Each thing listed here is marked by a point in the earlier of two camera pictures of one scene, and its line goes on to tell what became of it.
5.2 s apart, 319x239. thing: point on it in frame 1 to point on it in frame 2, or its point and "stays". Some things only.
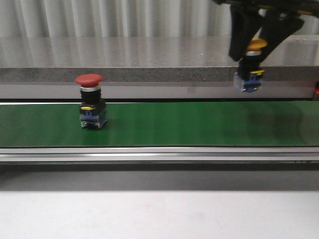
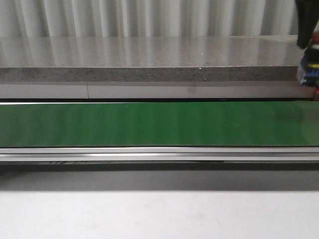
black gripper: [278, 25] to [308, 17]
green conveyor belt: [164, 124] stays
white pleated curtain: [128, 24] stays
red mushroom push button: [92, 109] to [308, 72]
